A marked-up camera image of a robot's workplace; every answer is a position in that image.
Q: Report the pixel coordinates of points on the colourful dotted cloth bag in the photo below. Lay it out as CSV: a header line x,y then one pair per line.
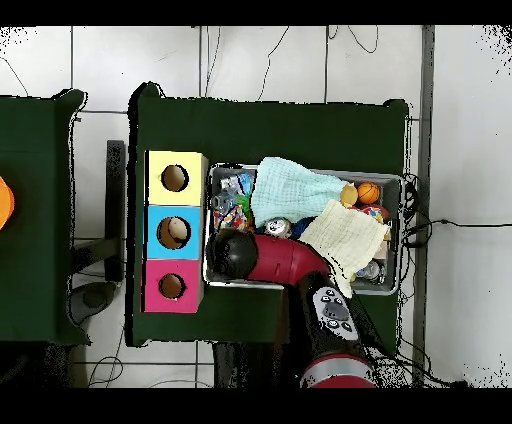
x,y
372,213
234,220

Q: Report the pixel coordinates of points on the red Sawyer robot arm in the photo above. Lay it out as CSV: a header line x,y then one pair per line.
x,y
288,260

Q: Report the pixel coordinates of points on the wooden box with three holes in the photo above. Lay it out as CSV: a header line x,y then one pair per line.
x,y
188,160

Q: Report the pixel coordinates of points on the crushed silver can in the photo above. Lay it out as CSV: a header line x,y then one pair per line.
x,y
277,227

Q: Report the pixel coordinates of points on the crushed bottle with blue label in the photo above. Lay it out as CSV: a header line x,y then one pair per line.
x,y
244,183

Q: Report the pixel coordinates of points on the mint waffle cloth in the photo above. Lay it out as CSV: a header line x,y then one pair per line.
x,y
288,192

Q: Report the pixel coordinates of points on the blue fluffy cloth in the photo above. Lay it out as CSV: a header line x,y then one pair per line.
x,y
302,227

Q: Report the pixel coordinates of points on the dark green table cloth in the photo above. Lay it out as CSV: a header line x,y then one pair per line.
x,y
280,132
32,200

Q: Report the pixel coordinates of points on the cream waffle cloth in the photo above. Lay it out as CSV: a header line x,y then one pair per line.
x,y
344,236

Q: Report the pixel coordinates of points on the peach foam ball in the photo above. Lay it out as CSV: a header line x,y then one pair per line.
x,y
348,195

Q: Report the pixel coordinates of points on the small orange basketball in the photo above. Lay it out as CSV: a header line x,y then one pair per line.
x,y
368,193

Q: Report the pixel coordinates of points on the black upright panel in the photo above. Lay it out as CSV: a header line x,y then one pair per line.
x,y
116,180

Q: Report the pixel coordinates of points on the grey round stand base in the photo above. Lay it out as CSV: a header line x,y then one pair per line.
x,y
94,298

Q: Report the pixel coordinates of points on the orange object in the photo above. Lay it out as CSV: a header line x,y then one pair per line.
x,y
6,204

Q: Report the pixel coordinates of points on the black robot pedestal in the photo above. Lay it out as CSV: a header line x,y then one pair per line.
x,y
256,368

